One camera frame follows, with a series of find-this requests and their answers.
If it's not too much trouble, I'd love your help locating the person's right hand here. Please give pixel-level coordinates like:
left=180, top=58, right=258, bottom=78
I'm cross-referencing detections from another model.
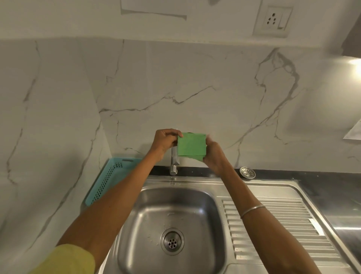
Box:
left=202, top=134, right=228, bottom=173

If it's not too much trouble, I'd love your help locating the person's left hand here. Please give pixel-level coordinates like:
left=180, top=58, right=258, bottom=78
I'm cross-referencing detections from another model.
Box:
left=151, top=129, right=184, bottom=156

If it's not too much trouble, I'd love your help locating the green scrub pad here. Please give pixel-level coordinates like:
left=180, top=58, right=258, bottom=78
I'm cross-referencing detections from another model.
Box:
left=177, top=132, right=208, bottom=162

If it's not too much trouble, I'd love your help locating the person's right forearm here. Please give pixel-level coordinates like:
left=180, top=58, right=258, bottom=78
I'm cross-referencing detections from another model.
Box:
left=216, top=162, right=323, bottom=274

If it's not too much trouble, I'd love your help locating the person's left forearm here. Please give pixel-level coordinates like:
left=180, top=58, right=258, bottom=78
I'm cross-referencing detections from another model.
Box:
left=56, top=148, right=162, bottom=264

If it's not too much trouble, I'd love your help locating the chrome sink faucet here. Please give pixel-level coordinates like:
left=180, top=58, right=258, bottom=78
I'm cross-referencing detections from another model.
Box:
left=169, top=146, right=180, bottom=176

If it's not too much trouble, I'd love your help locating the turquoise plastic basket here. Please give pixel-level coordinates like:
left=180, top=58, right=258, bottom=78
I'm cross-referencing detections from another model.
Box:
left=85, top=158, right=144, bottom=207

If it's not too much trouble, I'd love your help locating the silver bangle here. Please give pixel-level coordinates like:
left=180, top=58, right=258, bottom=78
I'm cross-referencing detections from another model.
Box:
left=240, top=205, right=267, bottom=219

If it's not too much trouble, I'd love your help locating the stainless steel sink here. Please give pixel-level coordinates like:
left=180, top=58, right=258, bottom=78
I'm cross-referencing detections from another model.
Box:
left=94, top=175, right=361, bottom=274

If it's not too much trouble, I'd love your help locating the sink drain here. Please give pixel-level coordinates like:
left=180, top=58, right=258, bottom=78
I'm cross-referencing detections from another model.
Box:
left=160, top=228, right=185, bottom=256

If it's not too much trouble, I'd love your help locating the white paper sheet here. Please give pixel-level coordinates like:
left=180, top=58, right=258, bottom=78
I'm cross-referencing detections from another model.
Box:
left=343, top=119, right=361, bottom=141

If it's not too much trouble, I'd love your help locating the yellow sleeve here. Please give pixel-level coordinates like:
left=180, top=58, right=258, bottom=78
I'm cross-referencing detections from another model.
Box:
left=30, top=244, right=96, bottom=274

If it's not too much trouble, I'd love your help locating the white wall socket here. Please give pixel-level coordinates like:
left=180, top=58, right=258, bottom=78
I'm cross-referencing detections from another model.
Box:
left=252, top=5, right=294, bottom=37

